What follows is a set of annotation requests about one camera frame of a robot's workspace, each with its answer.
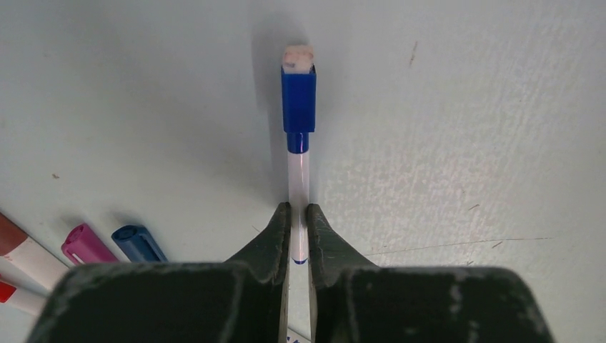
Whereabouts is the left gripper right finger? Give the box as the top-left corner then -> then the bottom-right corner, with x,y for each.
307,204 -> 553,342

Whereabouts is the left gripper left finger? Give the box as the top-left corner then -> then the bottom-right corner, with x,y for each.
27,202 -> 291,342

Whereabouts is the dark blue cap pen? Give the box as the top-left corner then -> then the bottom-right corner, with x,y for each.
281,45 -> 317,265

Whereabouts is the navy blue cap pen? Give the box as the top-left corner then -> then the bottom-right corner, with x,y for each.
111,225 -> 168,262

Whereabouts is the purple pen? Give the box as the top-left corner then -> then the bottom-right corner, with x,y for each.
61,223 -> 119,265

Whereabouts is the maroon pen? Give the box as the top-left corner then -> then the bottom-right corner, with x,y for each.
1,214 -> 69,291

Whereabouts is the red pen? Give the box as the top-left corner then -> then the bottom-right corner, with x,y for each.
1,280 -> 46,316

